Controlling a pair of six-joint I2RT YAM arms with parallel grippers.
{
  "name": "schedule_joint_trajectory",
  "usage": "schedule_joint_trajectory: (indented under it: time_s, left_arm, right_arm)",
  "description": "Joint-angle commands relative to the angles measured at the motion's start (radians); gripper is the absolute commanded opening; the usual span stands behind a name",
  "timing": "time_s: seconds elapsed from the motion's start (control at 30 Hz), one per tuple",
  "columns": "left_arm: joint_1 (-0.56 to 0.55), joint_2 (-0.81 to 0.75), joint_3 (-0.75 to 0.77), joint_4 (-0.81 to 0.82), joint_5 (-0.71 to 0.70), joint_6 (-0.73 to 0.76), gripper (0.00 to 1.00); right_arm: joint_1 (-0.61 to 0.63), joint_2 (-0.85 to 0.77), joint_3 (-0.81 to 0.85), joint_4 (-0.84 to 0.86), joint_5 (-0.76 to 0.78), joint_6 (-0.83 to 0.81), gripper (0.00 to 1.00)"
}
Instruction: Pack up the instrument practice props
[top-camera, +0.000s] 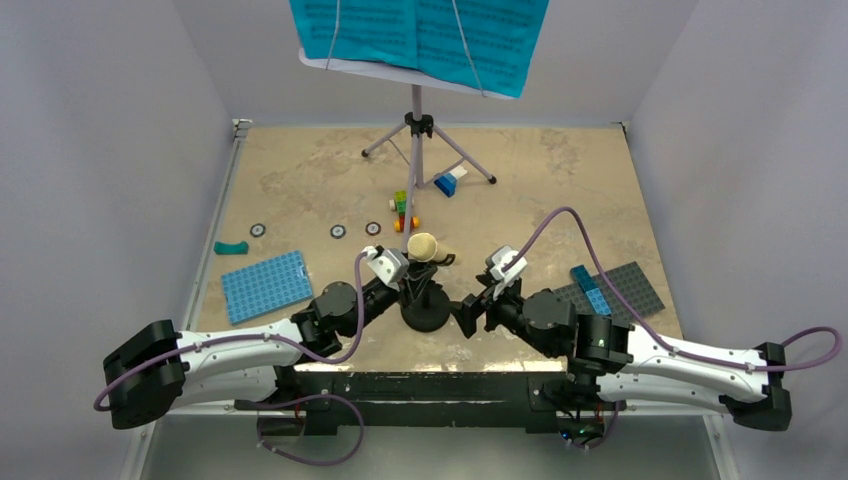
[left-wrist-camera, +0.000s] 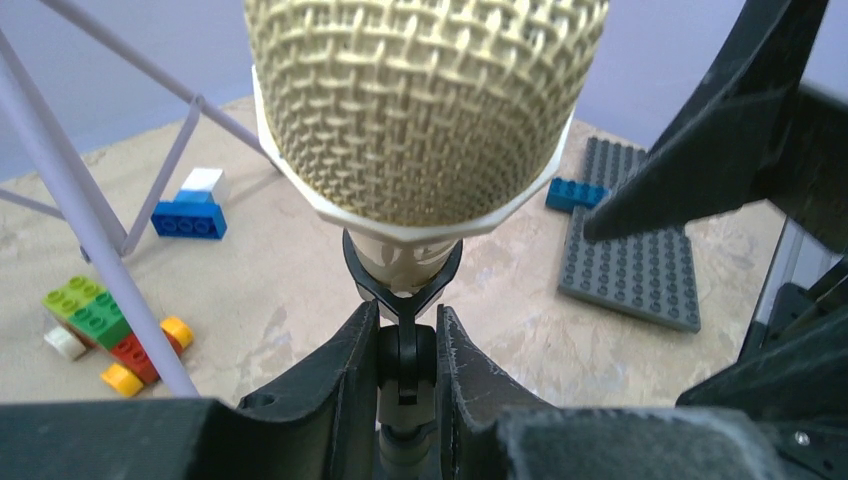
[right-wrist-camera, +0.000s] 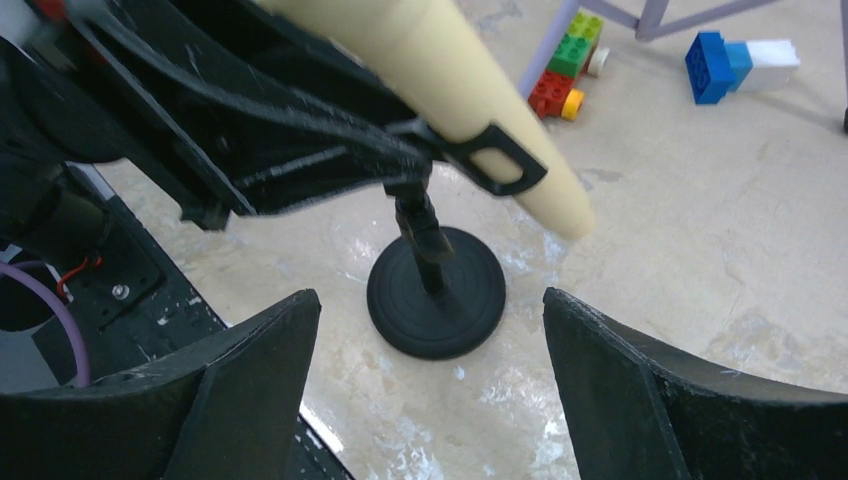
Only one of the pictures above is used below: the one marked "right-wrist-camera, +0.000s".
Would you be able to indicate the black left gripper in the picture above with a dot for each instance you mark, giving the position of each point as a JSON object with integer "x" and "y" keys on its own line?
{"x": 227, "y": 108}

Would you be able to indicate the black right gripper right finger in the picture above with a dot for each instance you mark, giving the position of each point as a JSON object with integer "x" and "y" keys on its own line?
{"x": 639, "y": 408}

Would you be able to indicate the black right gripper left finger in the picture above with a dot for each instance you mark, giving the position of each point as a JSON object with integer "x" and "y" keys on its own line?
{"x": 224, "y": 407}

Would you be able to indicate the cream microphone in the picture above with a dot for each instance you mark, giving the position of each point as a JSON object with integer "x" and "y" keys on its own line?
{"x": 432, "y": 59}

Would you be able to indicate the black microphone desk stand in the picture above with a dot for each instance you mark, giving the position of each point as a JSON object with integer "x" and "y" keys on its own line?
{"x": 439, "y": 292}

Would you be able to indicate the colourful toy brick car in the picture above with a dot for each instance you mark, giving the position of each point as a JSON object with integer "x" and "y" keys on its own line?
{"x": 577, "y": 54}

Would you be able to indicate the blue white brick stack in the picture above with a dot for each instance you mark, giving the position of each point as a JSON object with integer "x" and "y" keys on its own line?
{"x": 716, "y": 67}

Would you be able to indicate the lilac tripod music stand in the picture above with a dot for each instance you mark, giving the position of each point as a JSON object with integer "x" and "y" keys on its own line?
{"x": 647, "y": 26}

